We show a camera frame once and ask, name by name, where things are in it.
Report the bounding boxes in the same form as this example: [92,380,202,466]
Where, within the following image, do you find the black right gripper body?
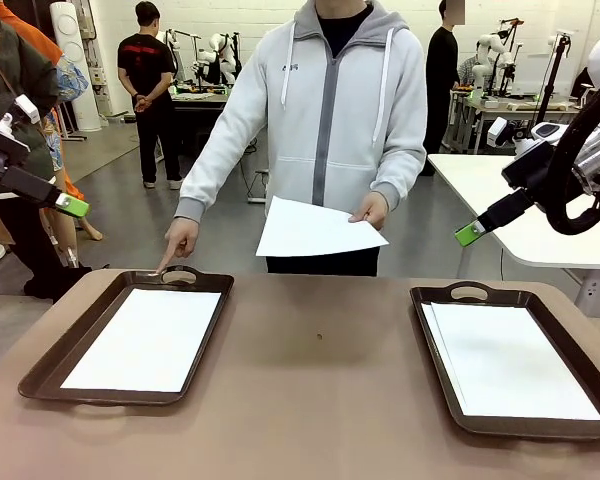
[502,142,556,201]

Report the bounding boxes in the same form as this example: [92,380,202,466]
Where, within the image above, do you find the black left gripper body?
[0,123,32,190]

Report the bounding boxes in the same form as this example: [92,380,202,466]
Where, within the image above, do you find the person's left forearm white sleeve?
[369,144,428,211]

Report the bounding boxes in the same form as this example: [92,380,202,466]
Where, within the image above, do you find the person's right forearm white sleeve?
[174,114,261,224]

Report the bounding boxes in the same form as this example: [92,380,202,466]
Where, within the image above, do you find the person's left hand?
[348,192,389,231]

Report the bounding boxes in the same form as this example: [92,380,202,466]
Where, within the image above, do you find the person's right hand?
[155,218,200,275]

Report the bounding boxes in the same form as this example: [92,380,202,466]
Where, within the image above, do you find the white office table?
[426,153,600,319]

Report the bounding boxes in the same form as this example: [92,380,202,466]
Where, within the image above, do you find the bare mannequin legs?
[44,184,104,242]

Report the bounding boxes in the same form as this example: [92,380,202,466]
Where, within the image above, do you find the beige wooden tray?
[508,99,574,112]

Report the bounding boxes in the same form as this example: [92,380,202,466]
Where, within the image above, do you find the long grey lab workbench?
[449,88,586,154]

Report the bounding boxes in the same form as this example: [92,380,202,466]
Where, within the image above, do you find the white display panel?
[512,53,579,96]

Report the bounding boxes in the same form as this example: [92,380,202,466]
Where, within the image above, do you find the blue patterned garment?
[42,54,90,171]

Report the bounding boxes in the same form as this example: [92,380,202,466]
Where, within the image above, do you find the person in plaid shirt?
[457,54,482,87]

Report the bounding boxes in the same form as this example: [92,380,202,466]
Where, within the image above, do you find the white tower air conditioner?
[48,0,104,133]

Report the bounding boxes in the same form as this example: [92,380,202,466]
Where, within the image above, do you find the person in black sweater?
[423,0,467,157]

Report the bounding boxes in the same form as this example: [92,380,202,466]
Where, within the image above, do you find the man in black t-shirt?
[117,0,184,190]

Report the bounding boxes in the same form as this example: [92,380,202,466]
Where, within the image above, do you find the brown plastic serving tray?
[18,264,235,407]
[409,280,600,442]

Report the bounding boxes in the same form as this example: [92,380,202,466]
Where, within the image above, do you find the person in white grey hoodie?
[174,0,428,277]

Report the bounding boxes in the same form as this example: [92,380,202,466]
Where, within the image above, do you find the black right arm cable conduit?
[546,64,600,236]

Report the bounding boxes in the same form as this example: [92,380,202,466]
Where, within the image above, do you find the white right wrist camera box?
[485,117,514,147]

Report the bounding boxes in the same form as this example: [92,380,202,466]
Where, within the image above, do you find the black camera tripod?
[537,29,589,126]

